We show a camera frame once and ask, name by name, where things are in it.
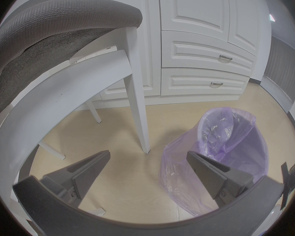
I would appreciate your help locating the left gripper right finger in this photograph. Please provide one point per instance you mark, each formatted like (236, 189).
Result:
(211, 176)

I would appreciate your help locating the purple plastic bag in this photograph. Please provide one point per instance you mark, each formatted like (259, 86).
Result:
(177, 171)

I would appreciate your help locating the grey curtain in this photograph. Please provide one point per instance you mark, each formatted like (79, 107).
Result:
(282, 70)

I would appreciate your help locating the white trash bin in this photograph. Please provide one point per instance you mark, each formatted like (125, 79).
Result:
(200, 131)

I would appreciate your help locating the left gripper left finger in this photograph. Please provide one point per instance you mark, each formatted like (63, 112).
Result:
(88, 173)

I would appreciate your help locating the grey padded white chair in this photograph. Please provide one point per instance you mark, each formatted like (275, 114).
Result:
(64, 87)

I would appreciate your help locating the white wardrobe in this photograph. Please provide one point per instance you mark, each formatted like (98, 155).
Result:
(199, 8)

